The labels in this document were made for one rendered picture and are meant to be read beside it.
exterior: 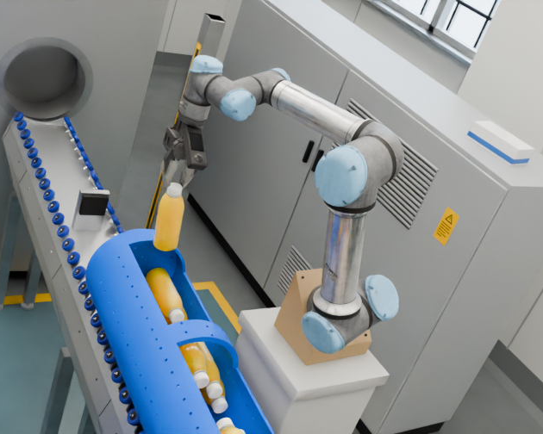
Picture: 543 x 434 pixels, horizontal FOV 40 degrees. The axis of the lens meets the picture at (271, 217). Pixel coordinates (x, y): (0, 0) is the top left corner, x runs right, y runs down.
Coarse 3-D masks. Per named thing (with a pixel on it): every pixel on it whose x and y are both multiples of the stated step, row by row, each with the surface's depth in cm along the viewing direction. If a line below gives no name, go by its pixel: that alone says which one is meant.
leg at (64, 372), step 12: (60, 348) 252; (60, 360) 251; (60, 372) 252; (72, 372) 254; (60, 384) 255; (60, 396) 258; (48, 408) 262; (60, 408) 262; (48, 420) 263; (60, 420) 265; (48, 432) 266
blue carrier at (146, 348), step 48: (144, 240) 211; (96, 288) 207; (144, 288) 196; (192, 288) 219; (144, 336) 185; (192, 336) 182; (144, 384) 178; (192, 384) 171; (240, 384) 193; (192, 432) 162
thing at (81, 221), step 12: (84, 192) 252; (96, 192) 254; (108, 192) 257; (84, 204) 253; (96, 204) 255; (84, 216) 257; (96, 216) 259; (72, 228) 258; (84, 228) 260; (96, 228) 262
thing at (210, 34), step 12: (204, 24) 254; (216, 24) 252; (204, 36) 254; (216, 36) 255; (204, 48) 256; (216, 48) 258; (192, 60) 262; (180, 168) 280; (156, 192) 286; (156, 204) 286; (156, 216) 288; (144, 228) 296
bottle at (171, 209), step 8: (160, 200) 201; (168, 200) 199; (176, 200) 199; (160, 208) 200; (168, 208) 199; (176, 208) 199; (160, 216) 201; (168, 216) 200; (176, 216) 200; (160, 224) 202; (168, 224) 201; (176, 224) 202; (160, 232) 203; (168, 232) 203; (176, 232) 204; (160, 240) 204; (168, 240) 204; (176, 240) 206; (160, 248) 205; (168, 248) 206
